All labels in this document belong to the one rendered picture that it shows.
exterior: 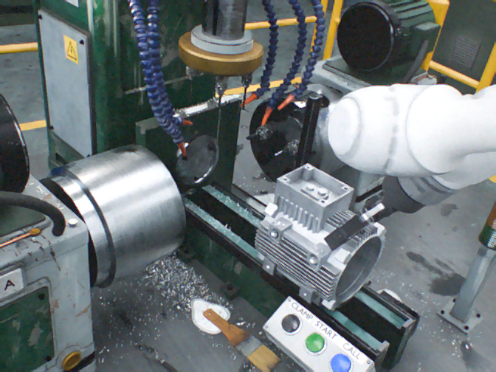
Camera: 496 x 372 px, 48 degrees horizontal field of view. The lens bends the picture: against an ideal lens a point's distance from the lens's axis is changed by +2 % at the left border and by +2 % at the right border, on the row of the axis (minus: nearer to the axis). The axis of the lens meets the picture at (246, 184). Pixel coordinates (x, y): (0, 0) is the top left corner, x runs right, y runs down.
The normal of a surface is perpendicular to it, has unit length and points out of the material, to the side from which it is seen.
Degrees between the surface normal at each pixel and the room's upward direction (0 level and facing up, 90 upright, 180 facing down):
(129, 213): 51
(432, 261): 0
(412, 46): 90
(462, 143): 108
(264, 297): 90
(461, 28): 90
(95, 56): 90
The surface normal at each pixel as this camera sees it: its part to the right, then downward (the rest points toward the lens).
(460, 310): -0.71, 0.32
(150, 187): 0.53, -0.35
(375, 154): -0.13, 0.65
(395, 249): 0.11, -0.83
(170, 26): 0.70, 0.46
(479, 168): 0.17, 0.83
